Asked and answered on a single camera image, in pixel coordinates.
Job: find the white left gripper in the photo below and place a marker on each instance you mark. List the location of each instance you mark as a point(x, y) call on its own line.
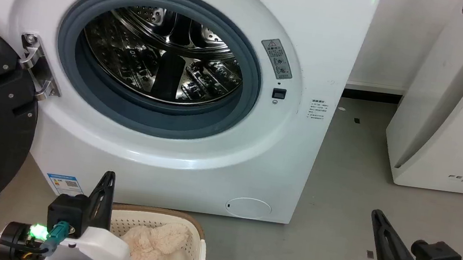
point(101, 249)

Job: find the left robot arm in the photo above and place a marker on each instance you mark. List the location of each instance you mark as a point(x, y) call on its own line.
point(15, 240)

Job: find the silver metal door hinge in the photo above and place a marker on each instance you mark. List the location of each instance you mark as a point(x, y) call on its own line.
point(36, 66)

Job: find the stainless steel washing machine drum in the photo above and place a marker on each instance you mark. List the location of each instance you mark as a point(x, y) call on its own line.
point(151, 57)

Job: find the blue white energy label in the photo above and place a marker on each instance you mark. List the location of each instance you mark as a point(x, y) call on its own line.
point(65, 184)

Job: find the beige towel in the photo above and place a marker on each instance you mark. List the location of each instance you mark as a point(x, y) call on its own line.
point(157, 252)

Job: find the white perforated laundry basket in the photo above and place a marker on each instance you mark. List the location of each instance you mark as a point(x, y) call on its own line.
point(194, 241)

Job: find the white front-load washing machine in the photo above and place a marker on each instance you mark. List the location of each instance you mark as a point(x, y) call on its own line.
point(191, 160)

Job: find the round white filter cover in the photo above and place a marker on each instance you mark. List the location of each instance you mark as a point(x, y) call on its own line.
point(248, 208)

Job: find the white air purifier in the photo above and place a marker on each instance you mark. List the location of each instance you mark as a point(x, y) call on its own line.
point(457, 110)

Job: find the small printed text label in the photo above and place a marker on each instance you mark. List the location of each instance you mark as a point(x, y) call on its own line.
point(318, 109)

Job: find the grey rubber door gasket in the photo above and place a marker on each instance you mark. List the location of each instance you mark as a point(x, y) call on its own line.
point(233, 117)

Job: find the black door latch socket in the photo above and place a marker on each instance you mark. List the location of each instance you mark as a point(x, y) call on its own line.
point(278, 93)

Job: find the grey warning sticker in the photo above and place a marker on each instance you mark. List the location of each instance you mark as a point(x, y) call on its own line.
point(277, 59)

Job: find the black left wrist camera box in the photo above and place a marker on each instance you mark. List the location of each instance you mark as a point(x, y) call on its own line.
point(68, 211)

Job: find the black wall baseboard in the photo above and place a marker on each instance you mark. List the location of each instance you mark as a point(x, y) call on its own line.
point(372, 96)

